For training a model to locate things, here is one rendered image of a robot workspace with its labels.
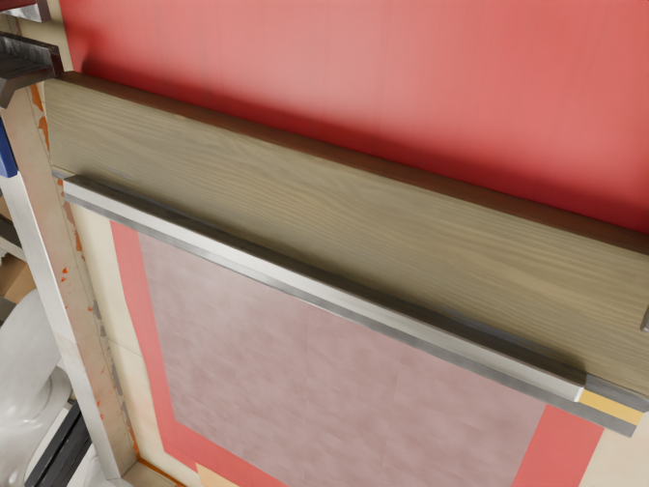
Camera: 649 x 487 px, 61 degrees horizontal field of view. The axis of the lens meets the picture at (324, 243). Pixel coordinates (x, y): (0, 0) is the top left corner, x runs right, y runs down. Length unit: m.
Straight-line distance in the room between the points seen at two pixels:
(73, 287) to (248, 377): 0.20
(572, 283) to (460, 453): 0.20
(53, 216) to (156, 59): 0.21
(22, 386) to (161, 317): 0.33
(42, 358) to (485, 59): 0.69
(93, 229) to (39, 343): 0.31
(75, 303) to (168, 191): 0.26
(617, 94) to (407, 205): 0.10
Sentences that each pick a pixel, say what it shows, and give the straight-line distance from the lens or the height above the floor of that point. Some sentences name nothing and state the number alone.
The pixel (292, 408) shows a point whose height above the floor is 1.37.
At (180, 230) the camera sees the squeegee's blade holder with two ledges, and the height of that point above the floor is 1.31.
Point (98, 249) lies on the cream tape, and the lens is 0.55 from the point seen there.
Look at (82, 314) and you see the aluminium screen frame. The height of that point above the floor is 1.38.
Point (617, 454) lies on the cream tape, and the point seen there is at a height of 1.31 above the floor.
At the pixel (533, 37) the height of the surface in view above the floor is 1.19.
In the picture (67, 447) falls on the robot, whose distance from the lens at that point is 1.13.
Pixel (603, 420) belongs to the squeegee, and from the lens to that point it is 0.32.
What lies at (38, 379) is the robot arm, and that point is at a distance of 0.83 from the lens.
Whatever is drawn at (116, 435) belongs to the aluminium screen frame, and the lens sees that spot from 0.75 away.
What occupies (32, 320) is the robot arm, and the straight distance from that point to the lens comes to 0.83.
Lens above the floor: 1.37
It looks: 17 degrees down
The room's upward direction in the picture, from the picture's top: 153 degrees counter-clockwise
